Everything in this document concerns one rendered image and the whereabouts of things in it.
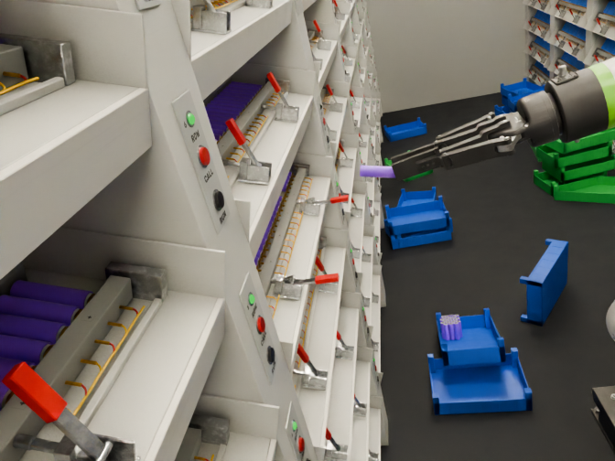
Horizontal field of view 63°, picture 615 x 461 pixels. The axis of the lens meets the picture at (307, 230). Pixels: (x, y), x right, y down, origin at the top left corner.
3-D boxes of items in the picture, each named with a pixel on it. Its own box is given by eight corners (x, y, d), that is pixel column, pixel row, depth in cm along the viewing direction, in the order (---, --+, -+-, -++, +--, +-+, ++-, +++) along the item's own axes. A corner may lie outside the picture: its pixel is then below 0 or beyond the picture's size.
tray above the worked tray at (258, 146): (311, 116, 108) (318, 49, 101) (247, 277, 55) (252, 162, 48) (219, 103, 109) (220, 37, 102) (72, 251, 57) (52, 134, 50)
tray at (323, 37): (335, 54, 168) (340, 10, 161) (316, 103, 116) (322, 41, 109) (276, 47, 169) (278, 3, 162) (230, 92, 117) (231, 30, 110)
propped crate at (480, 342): (437, 331, 197) (435, 312, 196) (490, 326, 193) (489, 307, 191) (443, 366, 168) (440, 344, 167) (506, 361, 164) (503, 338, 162)
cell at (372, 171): (360, 163, 80) (401, 165, 80) (360, 174, 81) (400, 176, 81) (360, 167, 79) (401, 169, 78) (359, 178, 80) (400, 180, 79)
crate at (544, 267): (566, 283, 205) (546, 278, 210) (568, 241, 196) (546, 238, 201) (542, 326, 187) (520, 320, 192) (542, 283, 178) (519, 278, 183)
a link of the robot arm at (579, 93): (614, 144, 69) (589, 123, 76) (599, 63, 64) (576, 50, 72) (567, 159, 70) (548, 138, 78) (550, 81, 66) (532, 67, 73)
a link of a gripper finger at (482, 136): (513, 142, 74) (516, 144, 73) (440, 169, 77) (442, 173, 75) (507, 117, 73) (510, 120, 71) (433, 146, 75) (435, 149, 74)
